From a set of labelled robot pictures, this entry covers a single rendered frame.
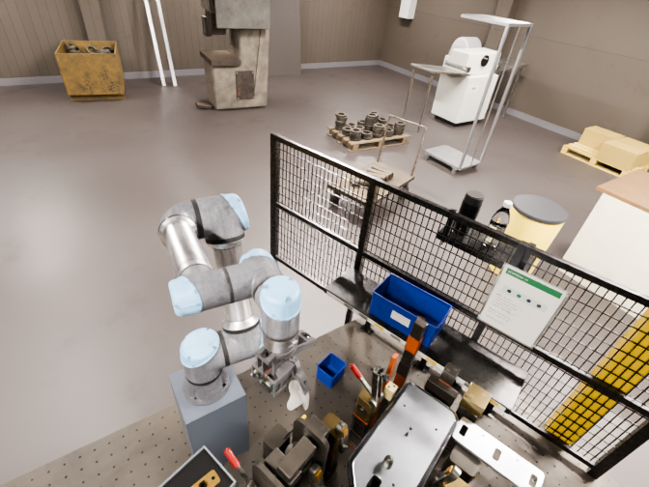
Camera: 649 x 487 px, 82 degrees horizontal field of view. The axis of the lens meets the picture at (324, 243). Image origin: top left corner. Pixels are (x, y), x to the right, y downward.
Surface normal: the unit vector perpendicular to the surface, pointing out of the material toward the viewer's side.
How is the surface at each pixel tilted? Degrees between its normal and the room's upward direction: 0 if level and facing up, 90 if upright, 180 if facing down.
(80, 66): 90
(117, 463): 0
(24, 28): 90
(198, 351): 8
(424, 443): 0
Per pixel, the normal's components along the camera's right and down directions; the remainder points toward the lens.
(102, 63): 0.40, 0.58
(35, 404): 0.09, -0.79
